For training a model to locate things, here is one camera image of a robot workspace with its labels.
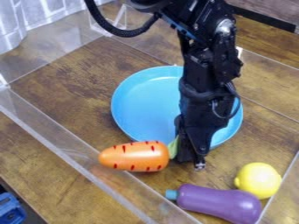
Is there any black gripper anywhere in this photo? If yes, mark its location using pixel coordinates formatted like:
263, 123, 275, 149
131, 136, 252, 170
173, 79, 240, 171

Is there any orange toy carrot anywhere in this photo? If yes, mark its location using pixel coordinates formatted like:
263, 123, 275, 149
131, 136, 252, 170
97, 139, 177, 172

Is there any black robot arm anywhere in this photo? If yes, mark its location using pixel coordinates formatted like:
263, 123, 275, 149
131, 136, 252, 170
129, 0, 243, 170

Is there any blue round tray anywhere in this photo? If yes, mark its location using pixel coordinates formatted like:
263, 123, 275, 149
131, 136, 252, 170
109, 65, 245, 151

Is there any yellow toy lemon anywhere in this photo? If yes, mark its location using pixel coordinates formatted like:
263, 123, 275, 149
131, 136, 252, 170
233, 162, 282, 200

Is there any purple toy eggplant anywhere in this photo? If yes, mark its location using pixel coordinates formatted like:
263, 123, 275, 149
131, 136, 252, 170
164, 184, 262, 224

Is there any dark baseboard strip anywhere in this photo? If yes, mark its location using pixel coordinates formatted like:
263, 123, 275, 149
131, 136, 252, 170
233, 6, 295, 33

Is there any blue plastic object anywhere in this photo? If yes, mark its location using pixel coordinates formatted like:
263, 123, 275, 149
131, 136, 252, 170
0, 192, 27, 224

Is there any white grid curtain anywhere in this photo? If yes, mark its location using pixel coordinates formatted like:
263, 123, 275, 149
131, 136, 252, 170
0, 0, 87, 54

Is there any clear acrylic enclosure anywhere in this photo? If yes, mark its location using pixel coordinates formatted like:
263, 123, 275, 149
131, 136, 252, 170
0, 12, 299, 224

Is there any black braided cable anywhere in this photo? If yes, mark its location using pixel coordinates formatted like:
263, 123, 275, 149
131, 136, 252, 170
83, 0, 161, 39

